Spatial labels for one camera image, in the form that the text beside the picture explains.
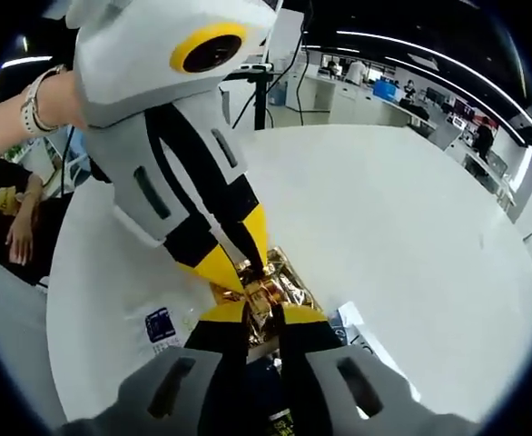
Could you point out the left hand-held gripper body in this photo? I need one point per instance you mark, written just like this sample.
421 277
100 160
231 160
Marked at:
134 68

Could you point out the white wristwatch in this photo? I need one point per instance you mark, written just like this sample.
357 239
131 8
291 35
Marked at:
30 106

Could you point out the gold foil skincare sachet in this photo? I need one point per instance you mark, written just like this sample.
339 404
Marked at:
288 284

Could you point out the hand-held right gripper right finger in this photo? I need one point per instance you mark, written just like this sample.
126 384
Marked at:
311 377

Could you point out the white office counter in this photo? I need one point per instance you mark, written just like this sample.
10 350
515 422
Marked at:
338 100

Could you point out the small white skincare sachet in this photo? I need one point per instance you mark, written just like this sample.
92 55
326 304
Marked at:
161 327

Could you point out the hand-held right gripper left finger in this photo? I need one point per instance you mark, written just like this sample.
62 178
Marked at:
220 372

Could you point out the black green skincare sachet pack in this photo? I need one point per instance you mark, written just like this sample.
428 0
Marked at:
357 327

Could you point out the black laptop stand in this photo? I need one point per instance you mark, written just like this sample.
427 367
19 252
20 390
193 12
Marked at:
259 100

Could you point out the blue storage box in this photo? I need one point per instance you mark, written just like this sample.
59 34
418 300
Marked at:
384 90

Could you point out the person's left hand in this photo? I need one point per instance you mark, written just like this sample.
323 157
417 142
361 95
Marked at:
64 102

